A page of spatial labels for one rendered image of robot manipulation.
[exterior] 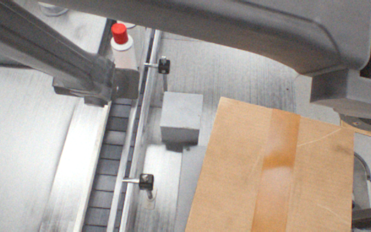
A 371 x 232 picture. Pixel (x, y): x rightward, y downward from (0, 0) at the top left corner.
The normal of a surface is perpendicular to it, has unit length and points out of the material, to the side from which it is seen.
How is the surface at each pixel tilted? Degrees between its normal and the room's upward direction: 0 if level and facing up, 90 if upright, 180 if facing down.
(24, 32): 84
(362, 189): 0
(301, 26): 30
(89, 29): 0
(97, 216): 0
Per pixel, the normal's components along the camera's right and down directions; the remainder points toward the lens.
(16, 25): 0.98, 0.12
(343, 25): 0.29, -0.06
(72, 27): 0.01, -0.48
